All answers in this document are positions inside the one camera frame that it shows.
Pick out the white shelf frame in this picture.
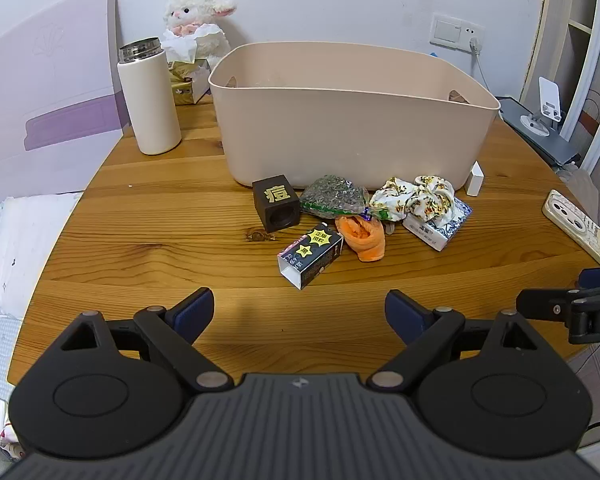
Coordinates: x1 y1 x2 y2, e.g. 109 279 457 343
522 0 600 176

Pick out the blue and white patterned box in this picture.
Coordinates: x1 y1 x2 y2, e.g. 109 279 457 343
402 197 473 252

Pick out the floral fabric scrunchie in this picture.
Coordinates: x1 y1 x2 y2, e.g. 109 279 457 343
369 175 456 226

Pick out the phone in patterned case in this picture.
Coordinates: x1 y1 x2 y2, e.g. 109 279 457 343
542 189 600 267

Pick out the black box with yellow stars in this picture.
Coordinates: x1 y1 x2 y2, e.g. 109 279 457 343
277 222 345 291

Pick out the white thermos bottle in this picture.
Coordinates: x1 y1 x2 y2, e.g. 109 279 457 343
117 37 182 156

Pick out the beige plastic storage bin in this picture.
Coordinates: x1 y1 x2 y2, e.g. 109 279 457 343
208 42 502 192

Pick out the orange sock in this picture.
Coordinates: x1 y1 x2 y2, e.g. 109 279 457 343
335 212 386 263

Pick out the bag of dried herbs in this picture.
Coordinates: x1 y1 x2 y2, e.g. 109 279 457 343
299 174 371 219

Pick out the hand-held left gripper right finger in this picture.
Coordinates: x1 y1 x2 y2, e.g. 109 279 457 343
369 289 551 394

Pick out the white phone stand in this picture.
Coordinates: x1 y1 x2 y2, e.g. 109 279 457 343
520 76 566 137

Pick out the dark brown wooden cube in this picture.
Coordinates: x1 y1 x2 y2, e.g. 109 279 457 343
252 175 301 233

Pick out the white and purple board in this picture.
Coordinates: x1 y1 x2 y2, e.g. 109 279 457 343
0 0 134 206

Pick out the tissue box with tissue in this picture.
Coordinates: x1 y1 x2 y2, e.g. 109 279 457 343
161 24 219 106

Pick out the small white block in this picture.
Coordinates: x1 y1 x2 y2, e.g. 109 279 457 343
464 161 485 197

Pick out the white plug with cable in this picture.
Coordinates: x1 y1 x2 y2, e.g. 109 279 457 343
467 36 497 100

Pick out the white plush lamb toy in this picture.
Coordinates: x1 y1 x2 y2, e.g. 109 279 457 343
162 0 238 68

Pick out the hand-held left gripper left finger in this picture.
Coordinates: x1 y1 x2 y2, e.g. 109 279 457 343
47 287 234 394

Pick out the white wall switch socket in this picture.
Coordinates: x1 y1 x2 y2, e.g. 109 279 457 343
429 12 486 52

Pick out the grey laptop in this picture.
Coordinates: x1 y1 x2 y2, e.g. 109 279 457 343
497 97 581 167

